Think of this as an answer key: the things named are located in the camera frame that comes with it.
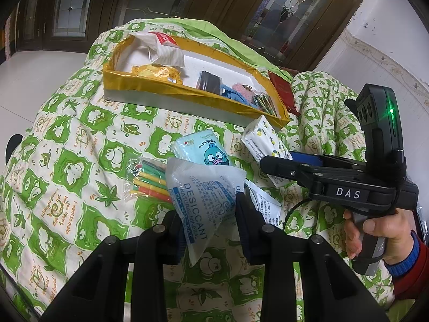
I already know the crumpled gold foil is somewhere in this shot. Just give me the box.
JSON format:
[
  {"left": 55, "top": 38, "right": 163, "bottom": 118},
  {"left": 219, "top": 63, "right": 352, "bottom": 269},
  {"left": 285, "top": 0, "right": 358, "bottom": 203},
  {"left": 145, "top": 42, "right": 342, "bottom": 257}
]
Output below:
[{"left": 131, "top": 64, "right": 183, "bottom": 83}]

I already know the white desiccant packet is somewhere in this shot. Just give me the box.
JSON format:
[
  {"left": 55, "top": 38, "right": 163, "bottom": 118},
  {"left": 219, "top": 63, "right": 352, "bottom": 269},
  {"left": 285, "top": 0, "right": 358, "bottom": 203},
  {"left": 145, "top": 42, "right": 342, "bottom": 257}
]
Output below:
[{"left": 165, "top": 157, "right": 247, "bottom": 265}]

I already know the blue fluffy cloth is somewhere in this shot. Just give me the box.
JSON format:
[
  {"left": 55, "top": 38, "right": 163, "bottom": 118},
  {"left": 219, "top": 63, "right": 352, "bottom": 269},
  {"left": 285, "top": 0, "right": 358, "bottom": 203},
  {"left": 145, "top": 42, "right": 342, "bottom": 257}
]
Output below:
[{"left": 219, "top": 82, "right": 253, "bottom": 105}]

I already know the small white printed packet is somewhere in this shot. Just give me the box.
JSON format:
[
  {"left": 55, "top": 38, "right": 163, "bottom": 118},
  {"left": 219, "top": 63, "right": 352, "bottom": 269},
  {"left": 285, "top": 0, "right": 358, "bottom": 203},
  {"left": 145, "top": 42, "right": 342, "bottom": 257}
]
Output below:
[{"left": 243, "top": 179, "right": 284, "bottom": 229}]

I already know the bag of coloured tubes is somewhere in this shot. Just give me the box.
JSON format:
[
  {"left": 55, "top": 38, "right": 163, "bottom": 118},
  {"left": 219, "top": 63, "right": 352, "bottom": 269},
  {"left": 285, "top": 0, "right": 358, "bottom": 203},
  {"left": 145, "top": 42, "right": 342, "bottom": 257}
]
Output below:
[{"left": 124, "top": 156, "right": 173, "bottom": 205}]

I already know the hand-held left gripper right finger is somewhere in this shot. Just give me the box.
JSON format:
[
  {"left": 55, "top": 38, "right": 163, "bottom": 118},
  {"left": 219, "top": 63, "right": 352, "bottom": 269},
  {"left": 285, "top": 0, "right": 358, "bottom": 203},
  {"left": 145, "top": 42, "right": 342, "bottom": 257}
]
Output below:
[{"left": 236, "top": 191, "right": 389, "bottom": 322}]

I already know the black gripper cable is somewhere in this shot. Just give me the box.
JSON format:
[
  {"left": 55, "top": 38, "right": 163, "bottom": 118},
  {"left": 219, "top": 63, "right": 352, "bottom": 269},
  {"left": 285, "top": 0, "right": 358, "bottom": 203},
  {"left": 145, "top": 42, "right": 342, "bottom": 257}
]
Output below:
[{"left": 285, "top": 199, "right": 314, "bottom": 224}]

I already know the white plastic wrapper bag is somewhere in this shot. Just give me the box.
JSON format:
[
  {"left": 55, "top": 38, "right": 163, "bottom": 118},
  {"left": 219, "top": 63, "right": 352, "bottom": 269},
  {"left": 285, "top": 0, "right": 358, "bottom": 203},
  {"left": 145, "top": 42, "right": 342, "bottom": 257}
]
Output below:
[{"left": 134, "top": 32, "right": 186, "bottom": 68}]

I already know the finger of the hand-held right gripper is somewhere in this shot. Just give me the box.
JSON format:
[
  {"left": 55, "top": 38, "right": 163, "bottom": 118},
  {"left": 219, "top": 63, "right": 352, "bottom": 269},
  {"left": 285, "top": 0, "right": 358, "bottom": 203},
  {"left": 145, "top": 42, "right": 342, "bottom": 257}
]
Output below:
[
  {"left": 290, "top": 152, "right": 336, "bottom": 170},
  {"left": 260, "top": 155, "right": 319, "bottom": 188}
]

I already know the teal cartoon tissue pack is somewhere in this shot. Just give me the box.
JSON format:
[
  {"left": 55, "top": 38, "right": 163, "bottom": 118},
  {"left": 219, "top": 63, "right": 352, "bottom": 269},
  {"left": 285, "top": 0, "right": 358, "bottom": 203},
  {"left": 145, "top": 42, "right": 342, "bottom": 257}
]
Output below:
[{"left": 171, "top": 128, "right": 232, "bottom": 168}]

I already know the green printed quilt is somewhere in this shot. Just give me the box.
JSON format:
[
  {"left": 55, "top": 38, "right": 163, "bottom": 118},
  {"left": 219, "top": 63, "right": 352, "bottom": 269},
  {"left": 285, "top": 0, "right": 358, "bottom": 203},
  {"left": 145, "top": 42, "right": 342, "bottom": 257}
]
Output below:
[{"left": 0, "top": 17, "right": 396, "bottom": 322}]

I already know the person's right hand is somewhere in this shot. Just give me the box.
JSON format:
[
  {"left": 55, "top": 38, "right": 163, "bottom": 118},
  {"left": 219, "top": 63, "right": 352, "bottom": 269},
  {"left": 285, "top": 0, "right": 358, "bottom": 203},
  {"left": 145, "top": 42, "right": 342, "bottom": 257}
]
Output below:
[{"left": 343, "top": 210, "right": 414, "bottom": 265}]

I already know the person's right forearm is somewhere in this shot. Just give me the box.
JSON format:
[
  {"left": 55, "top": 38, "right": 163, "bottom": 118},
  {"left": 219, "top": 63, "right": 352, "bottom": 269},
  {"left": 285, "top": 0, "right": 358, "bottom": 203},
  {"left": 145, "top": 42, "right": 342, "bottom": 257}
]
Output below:
[{"left": 384, "top": 231, "right": 429, "bottom": 301}]

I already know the white lemon-print tissue pack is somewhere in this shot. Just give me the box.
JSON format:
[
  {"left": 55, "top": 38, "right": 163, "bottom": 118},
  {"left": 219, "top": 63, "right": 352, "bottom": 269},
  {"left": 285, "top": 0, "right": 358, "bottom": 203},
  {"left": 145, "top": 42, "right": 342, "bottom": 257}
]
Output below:
[{"left": 241, "top": 115, "right": 294, "bottom": 188}]

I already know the white box with yellow rim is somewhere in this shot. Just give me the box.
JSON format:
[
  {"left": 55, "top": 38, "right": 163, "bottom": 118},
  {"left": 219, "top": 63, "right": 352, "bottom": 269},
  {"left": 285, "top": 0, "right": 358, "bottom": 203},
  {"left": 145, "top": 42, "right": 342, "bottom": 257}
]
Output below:
[{"left": 102, "top": 34, "right": 290, "bottom": 131}]

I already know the red packet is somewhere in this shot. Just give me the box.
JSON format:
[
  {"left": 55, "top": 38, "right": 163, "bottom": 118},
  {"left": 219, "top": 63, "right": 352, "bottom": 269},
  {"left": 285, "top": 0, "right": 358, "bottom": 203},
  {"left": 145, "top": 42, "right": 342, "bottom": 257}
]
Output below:
[{"left": 268, "top": 71, "right": 299, "bottom": 116}]

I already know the bag of thin coloured sticks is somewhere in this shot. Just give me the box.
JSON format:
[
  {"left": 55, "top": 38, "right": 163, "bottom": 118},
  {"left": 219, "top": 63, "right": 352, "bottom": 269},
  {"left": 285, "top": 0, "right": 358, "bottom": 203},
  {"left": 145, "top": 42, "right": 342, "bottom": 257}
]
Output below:
[{"left": 251, "top": 94, "right": 279, "bottom": 115}]

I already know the black round object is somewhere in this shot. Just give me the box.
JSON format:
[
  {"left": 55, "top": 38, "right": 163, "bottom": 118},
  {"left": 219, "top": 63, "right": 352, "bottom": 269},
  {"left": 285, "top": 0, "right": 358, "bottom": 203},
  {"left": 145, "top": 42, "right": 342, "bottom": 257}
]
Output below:
[{"left": 7, "top": 134, "right": 24, "bottom": 162}]

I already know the thin black cable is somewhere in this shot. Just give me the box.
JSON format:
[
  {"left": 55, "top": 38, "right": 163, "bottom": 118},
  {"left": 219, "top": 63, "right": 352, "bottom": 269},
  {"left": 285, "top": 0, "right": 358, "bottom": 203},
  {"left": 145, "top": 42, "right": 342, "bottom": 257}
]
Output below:
[{"left": 0, "top": 263, "right": 46, "bottom": 314}]

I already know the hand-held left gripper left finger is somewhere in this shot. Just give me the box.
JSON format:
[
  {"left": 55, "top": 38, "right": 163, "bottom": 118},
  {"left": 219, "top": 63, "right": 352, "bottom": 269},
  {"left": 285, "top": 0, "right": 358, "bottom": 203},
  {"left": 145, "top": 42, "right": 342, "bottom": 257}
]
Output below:
[{"left": 40, "top": 208, "right": 183, "bottom": 322}]

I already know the black item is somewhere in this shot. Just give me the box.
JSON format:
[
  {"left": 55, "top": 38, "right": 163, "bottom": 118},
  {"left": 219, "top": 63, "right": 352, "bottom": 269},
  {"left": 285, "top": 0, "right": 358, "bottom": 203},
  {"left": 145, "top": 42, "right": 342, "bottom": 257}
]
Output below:
[{"left": 196, "top": 71, "right": 223, "bottom": 93}]

